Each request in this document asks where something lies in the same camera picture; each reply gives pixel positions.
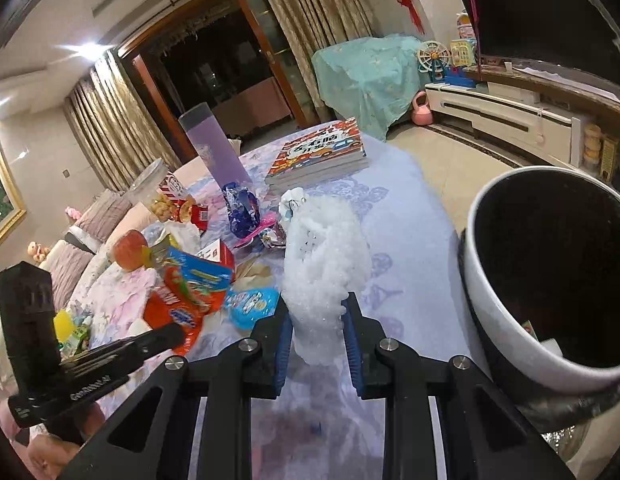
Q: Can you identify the blue candy wrapper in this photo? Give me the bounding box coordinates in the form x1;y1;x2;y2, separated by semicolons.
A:
223;287;279;330

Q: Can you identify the red snack bag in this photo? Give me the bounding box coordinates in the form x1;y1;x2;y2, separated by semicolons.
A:
143;285;203;356

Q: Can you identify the yellow snack bag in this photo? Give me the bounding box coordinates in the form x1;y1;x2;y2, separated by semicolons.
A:
141;234;180;269

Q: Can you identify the pink plastic wrapper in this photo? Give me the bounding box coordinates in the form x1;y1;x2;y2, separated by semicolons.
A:
233;211;277;249

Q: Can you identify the white round trash bin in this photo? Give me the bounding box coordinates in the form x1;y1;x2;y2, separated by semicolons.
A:
459;166;620;432

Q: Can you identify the person's left hand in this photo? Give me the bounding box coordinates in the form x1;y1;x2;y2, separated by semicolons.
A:
27;403;106;479

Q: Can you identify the orange snack bag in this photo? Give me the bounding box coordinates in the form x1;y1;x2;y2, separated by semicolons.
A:
160;247;233;314

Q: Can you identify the red apple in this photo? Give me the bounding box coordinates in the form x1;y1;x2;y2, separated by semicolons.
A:
110;230;150;272

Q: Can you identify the colourful foil wrapper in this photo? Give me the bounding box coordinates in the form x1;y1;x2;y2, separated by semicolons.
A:
259;223;286;249

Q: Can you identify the clear jar of snacks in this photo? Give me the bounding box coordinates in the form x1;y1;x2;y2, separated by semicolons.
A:
129;158;196;222

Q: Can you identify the floral tablecloth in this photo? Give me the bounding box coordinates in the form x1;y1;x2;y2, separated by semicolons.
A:
64;119;491;480

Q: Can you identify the left beige curtain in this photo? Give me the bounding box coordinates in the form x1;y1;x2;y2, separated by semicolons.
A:
63;50;181;191

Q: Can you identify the beige curtain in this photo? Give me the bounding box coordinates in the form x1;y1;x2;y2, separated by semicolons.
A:
267;0;373;122
63;50;181;191

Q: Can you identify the purple water bottle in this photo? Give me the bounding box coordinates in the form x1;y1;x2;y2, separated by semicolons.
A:
179;102;251;188

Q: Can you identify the colourful children's book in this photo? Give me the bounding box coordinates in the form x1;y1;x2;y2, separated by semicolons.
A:
264;117;368;190

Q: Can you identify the white TV cabinet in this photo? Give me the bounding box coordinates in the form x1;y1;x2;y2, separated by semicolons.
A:
426;84;619;183

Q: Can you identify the pink kettlebell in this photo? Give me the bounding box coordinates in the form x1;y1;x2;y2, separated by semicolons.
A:
412;90;433;127

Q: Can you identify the teal cloth covered furniture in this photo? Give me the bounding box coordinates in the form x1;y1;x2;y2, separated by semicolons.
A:
311;35;429;141

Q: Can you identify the right beige curtain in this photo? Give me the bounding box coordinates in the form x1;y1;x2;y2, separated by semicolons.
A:
267;0;373;122

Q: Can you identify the toy ferris wheel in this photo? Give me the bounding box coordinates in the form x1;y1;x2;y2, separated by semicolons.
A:
416;40;451;82

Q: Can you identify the black flat screen television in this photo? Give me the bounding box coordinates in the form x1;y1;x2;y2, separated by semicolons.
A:
462;0;620;87

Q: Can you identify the wooden sliding door frame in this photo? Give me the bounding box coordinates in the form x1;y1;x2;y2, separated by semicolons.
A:
118;0;317;162

